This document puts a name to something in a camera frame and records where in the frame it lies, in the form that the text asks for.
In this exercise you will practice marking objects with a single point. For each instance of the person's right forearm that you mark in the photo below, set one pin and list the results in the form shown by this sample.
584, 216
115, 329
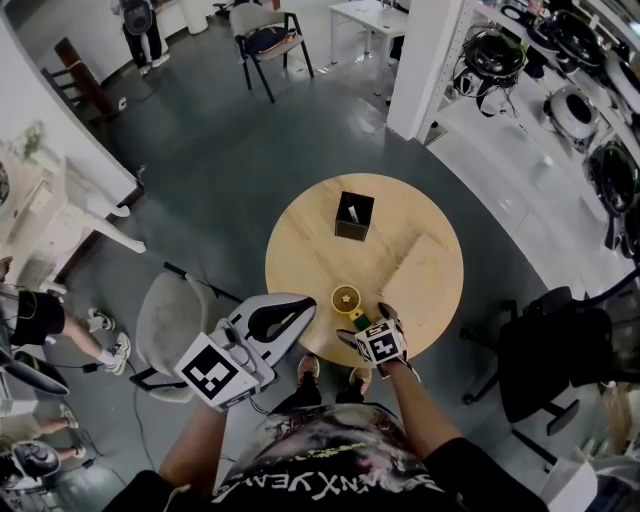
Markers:
420, 415

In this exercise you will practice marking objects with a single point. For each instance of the white counter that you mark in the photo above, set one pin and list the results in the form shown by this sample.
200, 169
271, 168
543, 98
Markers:
192, 12

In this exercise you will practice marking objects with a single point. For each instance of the person's black trousers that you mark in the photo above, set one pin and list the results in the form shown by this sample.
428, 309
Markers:
305, 395

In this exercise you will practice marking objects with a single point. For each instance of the dark wooden rack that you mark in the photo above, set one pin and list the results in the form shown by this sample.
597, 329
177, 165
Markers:
85, 80

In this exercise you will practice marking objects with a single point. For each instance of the dark blue orange bag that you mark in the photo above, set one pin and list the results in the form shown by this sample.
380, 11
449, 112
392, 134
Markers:
270, 40

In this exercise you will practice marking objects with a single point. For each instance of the person's left sneaker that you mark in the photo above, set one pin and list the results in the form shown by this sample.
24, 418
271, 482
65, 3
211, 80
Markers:
308, 370

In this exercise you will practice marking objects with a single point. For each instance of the white carved console table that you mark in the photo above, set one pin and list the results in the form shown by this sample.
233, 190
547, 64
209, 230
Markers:
65, 210

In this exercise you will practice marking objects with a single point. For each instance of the person in black t-shirt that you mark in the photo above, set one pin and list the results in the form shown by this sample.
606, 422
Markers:
325, 460

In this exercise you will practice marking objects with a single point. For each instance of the white pen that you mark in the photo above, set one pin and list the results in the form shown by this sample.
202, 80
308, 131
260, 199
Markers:
354, 212

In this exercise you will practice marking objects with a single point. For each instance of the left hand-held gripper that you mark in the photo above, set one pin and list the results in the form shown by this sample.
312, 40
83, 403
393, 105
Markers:
210, 372

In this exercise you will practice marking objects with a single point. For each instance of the black mesh office chair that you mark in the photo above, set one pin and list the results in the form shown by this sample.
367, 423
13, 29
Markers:
550, 350

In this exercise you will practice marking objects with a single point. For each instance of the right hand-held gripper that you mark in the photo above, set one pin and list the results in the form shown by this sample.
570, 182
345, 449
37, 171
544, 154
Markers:
380, 345

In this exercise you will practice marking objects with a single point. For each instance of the shelf of white robot parts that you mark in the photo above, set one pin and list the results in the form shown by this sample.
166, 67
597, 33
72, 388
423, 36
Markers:
575, 110

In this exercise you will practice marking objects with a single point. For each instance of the black square pen holder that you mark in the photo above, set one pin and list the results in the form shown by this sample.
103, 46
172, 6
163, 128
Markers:
352, 231

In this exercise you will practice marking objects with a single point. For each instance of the white metal shelf rack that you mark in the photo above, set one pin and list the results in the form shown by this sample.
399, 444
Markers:
530, 115

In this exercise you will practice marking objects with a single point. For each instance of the grey upholstered armchair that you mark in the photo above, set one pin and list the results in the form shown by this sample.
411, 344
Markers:
170, 320

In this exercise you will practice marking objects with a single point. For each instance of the person's right sneaker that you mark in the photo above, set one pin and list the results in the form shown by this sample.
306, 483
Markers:
361, 379

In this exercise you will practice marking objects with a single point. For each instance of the white cabinet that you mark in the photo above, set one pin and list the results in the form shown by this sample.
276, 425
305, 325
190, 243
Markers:
570, 485

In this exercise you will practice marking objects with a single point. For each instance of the grey chair with black frame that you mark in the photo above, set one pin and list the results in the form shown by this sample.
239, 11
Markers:
255, 17

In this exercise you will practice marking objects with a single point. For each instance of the white pillar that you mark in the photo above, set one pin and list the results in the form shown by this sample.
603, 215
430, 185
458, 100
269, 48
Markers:
425, 70

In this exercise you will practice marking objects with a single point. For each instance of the white rectangular desk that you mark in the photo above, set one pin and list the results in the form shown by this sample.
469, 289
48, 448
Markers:
370, 15

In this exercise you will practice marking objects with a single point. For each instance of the round wooden table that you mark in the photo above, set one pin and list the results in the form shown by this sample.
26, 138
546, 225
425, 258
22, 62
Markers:
310, 235

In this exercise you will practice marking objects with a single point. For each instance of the person's sneaker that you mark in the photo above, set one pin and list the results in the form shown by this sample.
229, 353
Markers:
308, 370
361, 379

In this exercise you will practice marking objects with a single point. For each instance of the yellow handheld mini fan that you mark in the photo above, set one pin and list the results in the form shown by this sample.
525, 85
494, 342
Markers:
346, 297

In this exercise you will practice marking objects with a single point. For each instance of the person's left forearm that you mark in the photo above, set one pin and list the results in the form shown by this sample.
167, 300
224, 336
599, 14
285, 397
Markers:
192, 450

